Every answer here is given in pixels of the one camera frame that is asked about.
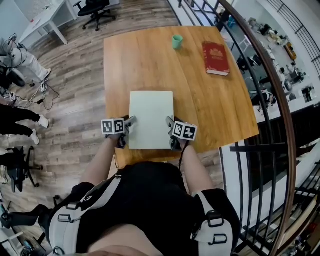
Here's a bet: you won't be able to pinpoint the pale object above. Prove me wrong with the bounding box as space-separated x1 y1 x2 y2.
128 90 175 150

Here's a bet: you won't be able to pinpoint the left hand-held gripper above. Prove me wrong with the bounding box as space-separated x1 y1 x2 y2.
100 115 138 149

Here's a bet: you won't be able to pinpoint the person's right forearm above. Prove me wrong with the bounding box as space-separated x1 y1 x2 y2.
180 142 214 194

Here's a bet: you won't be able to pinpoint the black office chair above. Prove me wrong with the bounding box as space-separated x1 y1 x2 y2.
73 0 117 32
0 145 44 194

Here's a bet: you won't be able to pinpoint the white chest harness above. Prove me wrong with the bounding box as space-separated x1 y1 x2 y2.
48 174 235 255

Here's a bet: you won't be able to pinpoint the green cup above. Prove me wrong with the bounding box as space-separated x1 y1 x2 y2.
171 34 184 50

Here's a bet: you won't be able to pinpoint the floor cables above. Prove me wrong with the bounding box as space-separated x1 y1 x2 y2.
13 81 61 111

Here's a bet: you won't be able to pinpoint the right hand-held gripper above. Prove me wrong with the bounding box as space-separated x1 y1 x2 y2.
165 115 198 152

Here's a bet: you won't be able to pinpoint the person's left forearm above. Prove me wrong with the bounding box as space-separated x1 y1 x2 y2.
79 136 121 187

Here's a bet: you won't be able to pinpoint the red hardcover book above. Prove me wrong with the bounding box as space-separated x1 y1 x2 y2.
201 40 231 77

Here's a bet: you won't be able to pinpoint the white desk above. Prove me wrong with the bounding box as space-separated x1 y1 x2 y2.
18 0 78 46

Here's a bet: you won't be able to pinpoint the person's black-clothed torso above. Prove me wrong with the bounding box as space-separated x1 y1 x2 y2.
47 161 242 256

